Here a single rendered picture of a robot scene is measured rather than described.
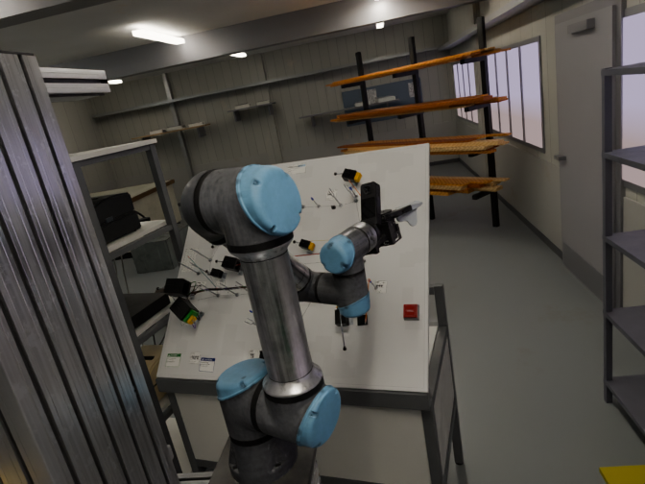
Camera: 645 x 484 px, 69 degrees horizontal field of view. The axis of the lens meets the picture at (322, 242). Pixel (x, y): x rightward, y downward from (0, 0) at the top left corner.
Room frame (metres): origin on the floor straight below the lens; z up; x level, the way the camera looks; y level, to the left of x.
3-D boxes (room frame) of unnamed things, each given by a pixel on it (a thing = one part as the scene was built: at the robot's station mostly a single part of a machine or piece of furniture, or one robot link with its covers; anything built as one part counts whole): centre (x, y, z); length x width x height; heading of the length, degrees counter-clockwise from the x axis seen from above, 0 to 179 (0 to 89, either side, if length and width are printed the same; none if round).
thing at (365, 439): (1.54, 0.02, 0.60); 0.55 x 0.03 x 0.39; 67
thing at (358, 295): (1.02, -0.03, 1.46); 0.11 x 0.08 x 0.11; 54
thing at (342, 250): (1.00, -0.05, 1.56); 0.11 x 0.08 x 0.09; 144
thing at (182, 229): (6.83, 2.38, 0.44); 0.92 x 0.73 x 0.88; 169
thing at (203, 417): (1.76, 0.52, 0.60); 0.55 x 0.02 x 0.39; 67
